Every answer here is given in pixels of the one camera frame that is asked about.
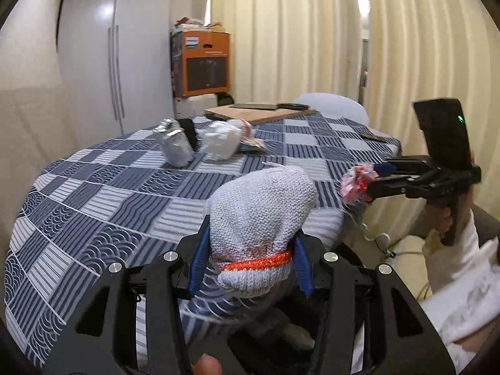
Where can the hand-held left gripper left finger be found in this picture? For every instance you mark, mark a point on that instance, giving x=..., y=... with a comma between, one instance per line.
x=199, y=259

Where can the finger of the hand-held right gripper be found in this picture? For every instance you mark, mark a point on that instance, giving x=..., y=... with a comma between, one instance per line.
x=406, y=163
x=398, y=188

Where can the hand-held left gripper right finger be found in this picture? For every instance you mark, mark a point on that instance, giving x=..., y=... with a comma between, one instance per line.
x=303, y=265

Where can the pink white wrapper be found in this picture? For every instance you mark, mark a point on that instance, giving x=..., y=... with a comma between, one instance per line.
x=355, y=183

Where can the white knitted glove orange band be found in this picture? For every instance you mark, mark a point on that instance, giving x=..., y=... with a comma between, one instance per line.
x=258, y=211

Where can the person's right forearm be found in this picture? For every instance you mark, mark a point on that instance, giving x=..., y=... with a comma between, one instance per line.
x=468, y=265

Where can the person's right hand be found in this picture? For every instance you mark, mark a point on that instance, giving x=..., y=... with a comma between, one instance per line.
x=443, y=223

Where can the person's left hand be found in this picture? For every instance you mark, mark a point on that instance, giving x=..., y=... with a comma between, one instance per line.
x=207, y=365

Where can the dark small object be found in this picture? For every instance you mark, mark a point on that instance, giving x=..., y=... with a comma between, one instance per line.
x=373, y=136

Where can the white chair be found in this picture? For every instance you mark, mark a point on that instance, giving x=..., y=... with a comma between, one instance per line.
x=332, y=103

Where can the cream curtain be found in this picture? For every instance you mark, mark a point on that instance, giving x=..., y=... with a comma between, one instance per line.
x=293, y=47
x=410, y=47

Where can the crumpled silver foil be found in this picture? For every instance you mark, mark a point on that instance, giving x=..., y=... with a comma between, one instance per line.
x=175, y=144

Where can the white plastic bag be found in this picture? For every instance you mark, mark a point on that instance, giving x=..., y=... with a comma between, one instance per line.
x=218, y=138

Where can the flat printed wrapper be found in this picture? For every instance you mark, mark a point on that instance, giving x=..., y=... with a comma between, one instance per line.
x=253, y=145

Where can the black small box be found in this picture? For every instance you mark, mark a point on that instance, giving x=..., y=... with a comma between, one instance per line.
x=190, y=132

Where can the white red crumpled wrapper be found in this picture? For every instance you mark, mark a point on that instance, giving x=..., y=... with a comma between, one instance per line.
x=243, y=127

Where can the white box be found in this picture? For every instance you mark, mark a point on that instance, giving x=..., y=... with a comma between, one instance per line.
x=195, y=104

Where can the wooden cutting board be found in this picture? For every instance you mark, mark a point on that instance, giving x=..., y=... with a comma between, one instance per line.
x=258, y=115

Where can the black kitchen knife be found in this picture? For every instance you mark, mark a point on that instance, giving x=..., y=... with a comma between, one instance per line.
x=254, y=106

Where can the orange cardboard box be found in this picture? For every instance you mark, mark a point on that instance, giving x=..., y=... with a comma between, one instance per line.
x=203, y=47

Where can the pile of papers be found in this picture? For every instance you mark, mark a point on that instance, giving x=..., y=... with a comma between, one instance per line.
x=195, y=25

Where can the white wardrobe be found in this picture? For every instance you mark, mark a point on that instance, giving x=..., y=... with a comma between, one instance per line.
x=97, y=47

